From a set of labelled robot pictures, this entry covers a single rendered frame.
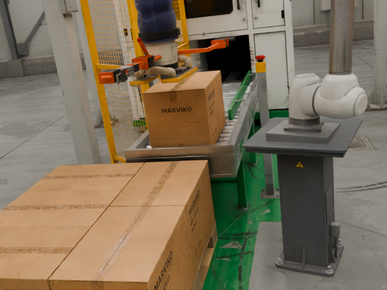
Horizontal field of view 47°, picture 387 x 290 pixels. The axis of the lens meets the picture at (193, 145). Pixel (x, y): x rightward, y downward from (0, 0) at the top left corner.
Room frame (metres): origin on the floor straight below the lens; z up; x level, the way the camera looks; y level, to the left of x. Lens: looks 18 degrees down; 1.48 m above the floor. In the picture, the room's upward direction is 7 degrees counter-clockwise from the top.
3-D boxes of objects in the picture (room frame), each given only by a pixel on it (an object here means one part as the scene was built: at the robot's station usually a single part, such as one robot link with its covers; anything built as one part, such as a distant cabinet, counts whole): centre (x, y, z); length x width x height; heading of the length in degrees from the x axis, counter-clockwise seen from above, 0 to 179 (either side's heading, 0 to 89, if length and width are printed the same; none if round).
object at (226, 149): (2.65, 0.10, 0.58); 0.70 x 0.03 x 0.06; 76
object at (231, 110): (4.06, -0.54, 0.60); 1.60 x 0.10 x 0.09; 166
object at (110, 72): (2.01, 0.33, 1.19); 0.08 x 0.07 x 0.05; 160
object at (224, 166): (2.65, 0.10, 0.48); 0.70 x 0.03 x 0.15; 76
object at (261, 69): (3.08, -0.53, 0.50); 0.07 x 0.07 x 1.00; 76
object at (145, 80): (2.60, 0.20, 1.08); 0.34 x 0.10 x 0.05; 160
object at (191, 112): (3.00, 0.01, 0.75); 0.60 x 0.40 x 0.40; 166
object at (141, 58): (2.33, 0.20, 1.19); 0.10 x 0.08 x 0.06; 70
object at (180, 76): (2.54, 0.02, 1.08); 0.34 x 0.10 x 0.05; 160
